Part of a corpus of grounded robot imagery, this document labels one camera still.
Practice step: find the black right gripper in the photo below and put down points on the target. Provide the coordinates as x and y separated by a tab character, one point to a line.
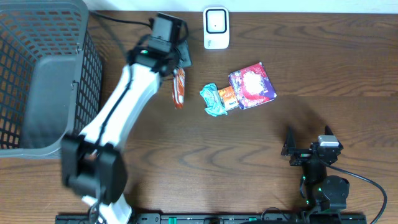
305	154

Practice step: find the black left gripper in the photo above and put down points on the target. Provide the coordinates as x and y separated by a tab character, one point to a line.
183	55

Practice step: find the orange snack bar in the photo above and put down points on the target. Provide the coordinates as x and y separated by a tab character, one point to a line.
178	89

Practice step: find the purple red pad package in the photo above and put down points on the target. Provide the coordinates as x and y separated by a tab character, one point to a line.
252	86

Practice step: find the orange tissue pack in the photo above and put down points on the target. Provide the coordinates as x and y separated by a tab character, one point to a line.
228	98

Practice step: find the teal snack wrapper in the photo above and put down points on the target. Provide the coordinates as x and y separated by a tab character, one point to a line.
214	105

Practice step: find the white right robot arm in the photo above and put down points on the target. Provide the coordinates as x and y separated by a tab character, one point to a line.
323	192

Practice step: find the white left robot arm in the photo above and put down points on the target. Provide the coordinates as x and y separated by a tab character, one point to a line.
92	161

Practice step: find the white barcode scanner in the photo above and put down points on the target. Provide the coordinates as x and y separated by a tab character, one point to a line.
216	28

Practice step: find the grey plastic mesh basket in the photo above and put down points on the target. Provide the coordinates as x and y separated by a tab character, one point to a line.
51	76

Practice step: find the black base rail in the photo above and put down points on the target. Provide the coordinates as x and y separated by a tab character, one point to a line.
155	218

